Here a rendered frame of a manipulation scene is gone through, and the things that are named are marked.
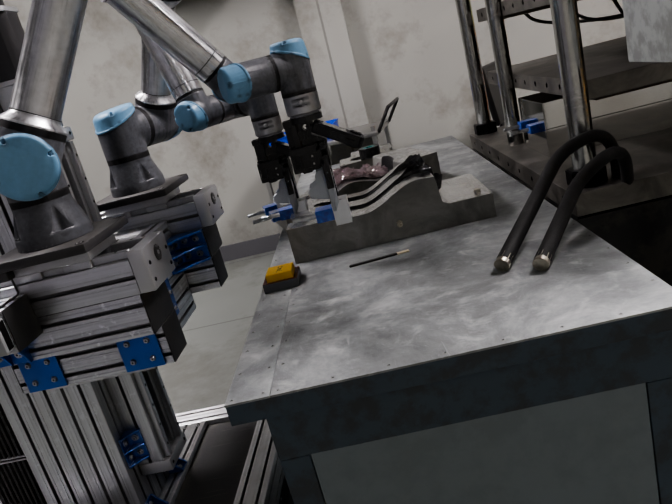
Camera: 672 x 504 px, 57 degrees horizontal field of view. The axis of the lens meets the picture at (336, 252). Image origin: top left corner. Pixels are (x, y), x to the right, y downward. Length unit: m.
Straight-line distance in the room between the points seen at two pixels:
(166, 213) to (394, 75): 3.01
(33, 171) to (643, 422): 1.08
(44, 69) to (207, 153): 3.57
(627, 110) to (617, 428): 1.30
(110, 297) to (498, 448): 0.79
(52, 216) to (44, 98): 0.25
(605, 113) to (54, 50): 1.59
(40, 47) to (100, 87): 3.70
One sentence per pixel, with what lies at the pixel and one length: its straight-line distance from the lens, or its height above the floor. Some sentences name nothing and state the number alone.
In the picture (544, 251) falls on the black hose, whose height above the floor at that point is 0.83.
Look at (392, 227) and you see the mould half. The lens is 1.51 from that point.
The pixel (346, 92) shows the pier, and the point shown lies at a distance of 4.40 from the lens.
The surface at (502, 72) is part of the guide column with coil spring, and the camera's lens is 2.39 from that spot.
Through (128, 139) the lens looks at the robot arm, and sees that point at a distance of 1.78.
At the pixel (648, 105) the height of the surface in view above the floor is 0.87.
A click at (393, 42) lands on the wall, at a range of 4.54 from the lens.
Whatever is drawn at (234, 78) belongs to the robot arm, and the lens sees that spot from 1.27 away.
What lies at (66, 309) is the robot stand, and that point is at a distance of 1.38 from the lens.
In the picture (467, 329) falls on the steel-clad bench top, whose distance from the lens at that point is 1.00.
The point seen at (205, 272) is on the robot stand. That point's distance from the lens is 1.79.
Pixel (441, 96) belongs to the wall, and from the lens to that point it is 4.58.
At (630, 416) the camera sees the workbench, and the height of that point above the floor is 0.62.
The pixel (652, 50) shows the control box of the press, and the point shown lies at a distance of 1.54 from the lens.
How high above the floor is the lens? 1.24
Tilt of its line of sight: 17 degrees down
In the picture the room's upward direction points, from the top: 15 degrees counter-clockwise
